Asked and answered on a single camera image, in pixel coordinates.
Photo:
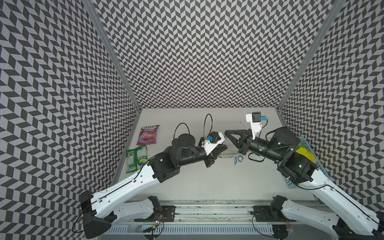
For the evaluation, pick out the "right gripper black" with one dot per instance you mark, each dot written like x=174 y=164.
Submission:
x=244 y=134

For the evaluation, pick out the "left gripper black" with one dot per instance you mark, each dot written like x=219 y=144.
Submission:
x=210 y=158

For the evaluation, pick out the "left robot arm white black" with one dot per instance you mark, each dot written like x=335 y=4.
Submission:
x=110 y=206

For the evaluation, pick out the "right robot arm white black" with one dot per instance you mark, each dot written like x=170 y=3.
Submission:
x=349 y=220

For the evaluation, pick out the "purple candy bag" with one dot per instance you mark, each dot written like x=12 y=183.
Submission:
x=148 y=135

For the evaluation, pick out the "green candy bag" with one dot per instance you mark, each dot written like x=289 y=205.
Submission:
x=135 y=159

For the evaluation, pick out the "right base wiring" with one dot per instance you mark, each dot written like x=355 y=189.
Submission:
x=279 y=230

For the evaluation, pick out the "base wiring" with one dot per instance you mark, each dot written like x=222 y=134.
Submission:
x=154 y=226
x=279 y=230

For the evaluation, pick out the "left base wiring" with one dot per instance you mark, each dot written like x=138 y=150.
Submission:
x=154 y=226

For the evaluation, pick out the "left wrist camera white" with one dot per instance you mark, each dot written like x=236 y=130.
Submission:
x=212 y=141

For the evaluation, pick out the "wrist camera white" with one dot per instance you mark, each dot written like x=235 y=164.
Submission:
x=212 y=141
x=255 y=120

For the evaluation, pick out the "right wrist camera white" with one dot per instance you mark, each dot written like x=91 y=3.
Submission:
x=255 y=120

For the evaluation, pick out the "aluminium frame rail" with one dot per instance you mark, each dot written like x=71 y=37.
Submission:
x=215 y=220

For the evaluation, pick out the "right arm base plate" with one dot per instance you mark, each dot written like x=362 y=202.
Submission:
x=266 y=214

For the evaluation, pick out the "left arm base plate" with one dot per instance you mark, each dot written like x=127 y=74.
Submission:
x=164 y=213

